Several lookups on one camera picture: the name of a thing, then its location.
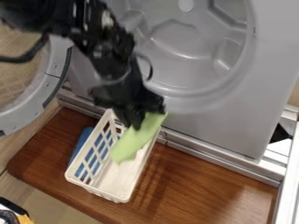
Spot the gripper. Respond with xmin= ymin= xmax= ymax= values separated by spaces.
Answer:
xmin=89 ymin=66 xmax=168 ymax=131

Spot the green cloth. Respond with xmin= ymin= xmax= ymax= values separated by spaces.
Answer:
xmin=109 ymin=111 xmax=170 ymax=164

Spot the blue cloth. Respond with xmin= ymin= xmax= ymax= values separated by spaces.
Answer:
xmin=66 ymin=126 xmax=117 ymax=182

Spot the washing machine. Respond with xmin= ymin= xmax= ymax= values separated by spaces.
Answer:
xmin=0 ymin=0 xmax=299 ymax=161

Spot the white basket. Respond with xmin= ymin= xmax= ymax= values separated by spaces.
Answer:
xmin=64 ymin=108 xmax=163 ymax=204

